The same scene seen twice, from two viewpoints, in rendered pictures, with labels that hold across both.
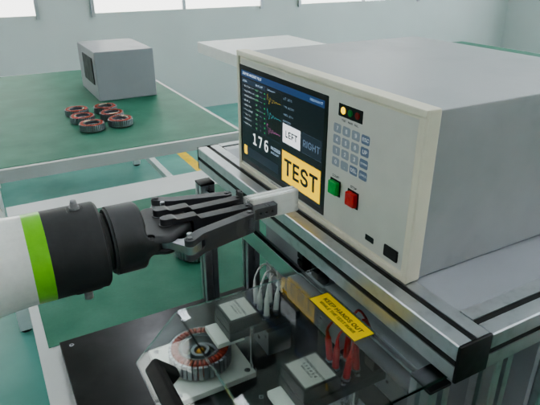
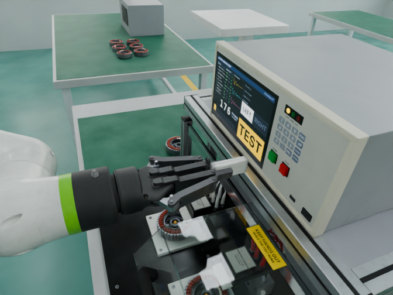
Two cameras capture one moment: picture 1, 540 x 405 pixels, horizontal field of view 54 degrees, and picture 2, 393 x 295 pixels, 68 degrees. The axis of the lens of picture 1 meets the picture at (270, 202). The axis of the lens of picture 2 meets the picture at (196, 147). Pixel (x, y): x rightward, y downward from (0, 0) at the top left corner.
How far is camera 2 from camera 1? 0.19 m
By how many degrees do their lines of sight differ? 12
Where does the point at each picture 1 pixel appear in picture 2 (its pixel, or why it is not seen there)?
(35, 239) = (67, 201)
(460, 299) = (351, 257)
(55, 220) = (80, 185)
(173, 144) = (171, 71)
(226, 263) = not seen: hidden behind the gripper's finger
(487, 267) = (371, 228)
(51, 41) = not seen: outside the picture
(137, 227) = (136, 191)
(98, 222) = (110, 188)
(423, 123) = (352, 146)
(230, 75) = not seen: hidden behind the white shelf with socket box
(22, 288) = (57, 231)
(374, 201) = (301, 178)
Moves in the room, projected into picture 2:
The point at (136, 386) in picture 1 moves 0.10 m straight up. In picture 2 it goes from (136, 238) to (133, 216)
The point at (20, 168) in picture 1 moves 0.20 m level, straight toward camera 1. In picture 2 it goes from (81, 79) to (83, 92)
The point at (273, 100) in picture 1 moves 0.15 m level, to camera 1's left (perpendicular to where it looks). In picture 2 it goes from (237, 83) to (170, 76)
